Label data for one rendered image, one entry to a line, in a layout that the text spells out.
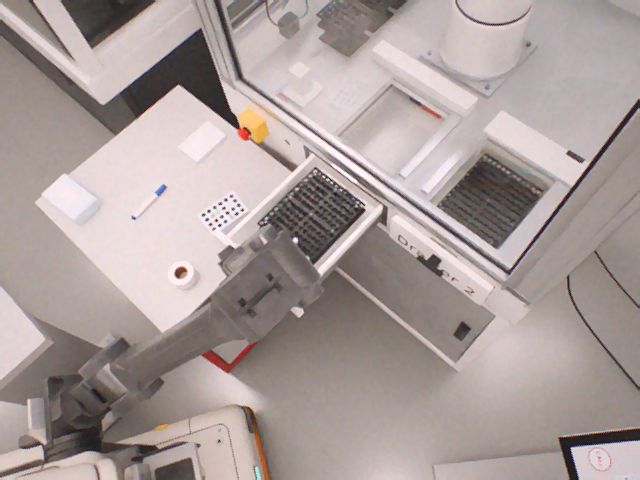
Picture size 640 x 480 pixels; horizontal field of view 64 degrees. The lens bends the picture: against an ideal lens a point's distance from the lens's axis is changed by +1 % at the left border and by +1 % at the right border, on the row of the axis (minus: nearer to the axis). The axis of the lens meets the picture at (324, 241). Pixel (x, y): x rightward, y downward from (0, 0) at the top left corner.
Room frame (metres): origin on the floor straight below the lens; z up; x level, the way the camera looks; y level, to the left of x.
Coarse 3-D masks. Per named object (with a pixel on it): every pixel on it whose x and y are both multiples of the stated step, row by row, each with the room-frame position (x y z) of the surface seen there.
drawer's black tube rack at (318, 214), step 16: (320, 176) 0.71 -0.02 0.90; (304, 192) 0.67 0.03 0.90; (320, 192) 0.68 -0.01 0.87; (336, 192) 0.66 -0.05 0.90; (272, 208) 0.64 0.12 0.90; (288, 208) 0.63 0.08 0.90; (304, 208) 0.62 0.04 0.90; (320, 208) 0.63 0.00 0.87; (336, 208) 0.61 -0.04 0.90; (352, 208) 0.62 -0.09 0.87; (272, 224) 0.61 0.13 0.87; (288, 224) 0.59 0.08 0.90; (304, 224) 0.59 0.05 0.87; (320, 224) 0.57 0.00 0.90; (336, 224) 0.56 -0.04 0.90; (352, 224) 0.57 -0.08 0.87; (304, 240) 0.55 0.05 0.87; (320, 240) 0.53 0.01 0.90; (336, 240) 0.53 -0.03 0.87; (320, 256) 0.50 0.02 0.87
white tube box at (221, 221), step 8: (232, 192) 0.77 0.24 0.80; (224, 200) 0.75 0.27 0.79; (232, 200) 0.74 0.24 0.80; (240, 200) 0.74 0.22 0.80; (208, 208) 0.73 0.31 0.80; (216, 208) 0.73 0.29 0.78; (224, 208) 0.73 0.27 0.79; (232, 208) 0.72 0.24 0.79; (240, 208) 0.71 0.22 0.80; (200, 216) 0.71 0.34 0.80; (208, 216) 0.70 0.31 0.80; (216, 216) 0.70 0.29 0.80; (224, 216) 0.69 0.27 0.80; (240, 216) 0.69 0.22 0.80; (208, 224) 0.68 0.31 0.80; (216, 224) 0.67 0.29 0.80; (224, 224) 0.67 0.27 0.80; (232, 224) 0.67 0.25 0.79; (224, 232) 0.66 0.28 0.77
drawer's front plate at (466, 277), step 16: (400, 224) 0.52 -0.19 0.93; (400, 240) 0.52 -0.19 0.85; (416, 240) 0.48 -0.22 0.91; (416, 256) 0.47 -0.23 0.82; (448, 256) 0.42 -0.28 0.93; (448, 272) 0.40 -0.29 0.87; (464, 272) 0.37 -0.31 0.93; (464, 288) 0.36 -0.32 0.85; (480, 288) 0.34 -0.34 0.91; (480, 304) 0.32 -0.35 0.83
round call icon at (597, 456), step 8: (592, 448) -0.03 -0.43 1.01; (600, 448) -0.03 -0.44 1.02; (592, 456) -0.04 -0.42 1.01; (600, 456) -0.04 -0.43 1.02; (608, 456) -0.04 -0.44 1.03; (592, 464) -0.05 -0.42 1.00; (600, 464) -0.06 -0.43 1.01; (608, 464) -0.06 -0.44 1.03; (592, 472) -0.07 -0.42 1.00; (600, 472) -0.07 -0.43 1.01
